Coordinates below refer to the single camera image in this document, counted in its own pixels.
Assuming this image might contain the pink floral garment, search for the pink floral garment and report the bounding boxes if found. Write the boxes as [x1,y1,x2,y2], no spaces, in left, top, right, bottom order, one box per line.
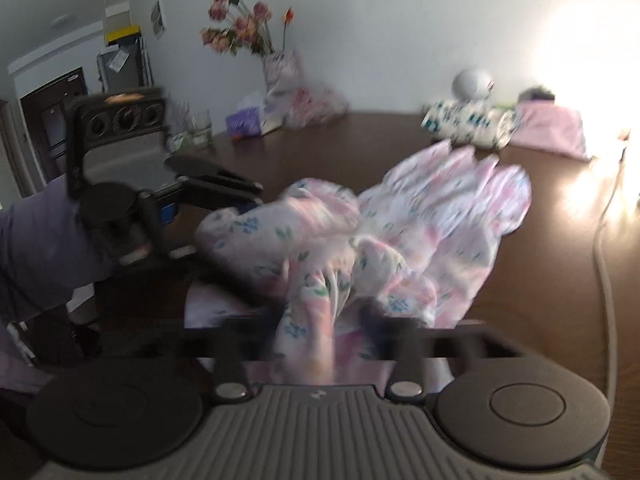
[194,141,532,385]

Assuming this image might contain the purple sleeved forearm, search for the purple sleeved forearm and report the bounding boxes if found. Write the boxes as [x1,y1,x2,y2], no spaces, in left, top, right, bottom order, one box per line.
[1,177,114,393]

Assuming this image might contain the clear glass jar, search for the clear glass jar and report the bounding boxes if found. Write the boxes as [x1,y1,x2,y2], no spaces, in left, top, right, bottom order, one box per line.
[188,110,213,148]

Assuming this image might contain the purple tissue pack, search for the purple tissue pack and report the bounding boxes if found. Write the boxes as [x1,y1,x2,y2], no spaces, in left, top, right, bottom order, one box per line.
[226,107,282,141]

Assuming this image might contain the grey cabinet with boxes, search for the grey cabinet with boxes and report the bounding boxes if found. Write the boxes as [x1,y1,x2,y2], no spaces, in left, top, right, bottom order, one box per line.
[96,1,153,93]

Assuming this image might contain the pink floral plastic bag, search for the pink floral plastic bag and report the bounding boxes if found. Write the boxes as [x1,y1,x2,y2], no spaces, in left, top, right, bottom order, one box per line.
[285,86,348,129]

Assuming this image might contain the floral paper vase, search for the floral paper vase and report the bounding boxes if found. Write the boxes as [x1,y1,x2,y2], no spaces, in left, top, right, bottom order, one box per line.
[262,50,304,96]

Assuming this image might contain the pink artificial flower bouquet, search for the pink artificial flower bouquet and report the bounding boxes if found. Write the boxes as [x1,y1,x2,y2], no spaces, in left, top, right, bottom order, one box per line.
[200,0,295,58]

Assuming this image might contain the blue flower fabric bag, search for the blue flower fabric bag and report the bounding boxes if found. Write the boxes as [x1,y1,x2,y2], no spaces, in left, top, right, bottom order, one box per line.
[421,101,518,151]

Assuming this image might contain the pink fabric storage bag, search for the pink fabric storage bag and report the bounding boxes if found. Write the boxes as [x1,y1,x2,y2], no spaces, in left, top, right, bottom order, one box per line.
[510,101,590,162]

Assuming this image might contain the white round robot toy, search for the white round robot toy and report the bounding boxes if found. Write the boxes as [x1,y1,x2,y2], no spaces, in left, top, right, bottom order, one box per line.
[452,68,495,101]

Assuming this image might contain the white power cable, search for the white power cable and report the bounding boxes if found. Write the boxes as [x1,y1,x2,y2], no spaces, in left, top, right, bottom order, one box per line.
[592,146,632,406]

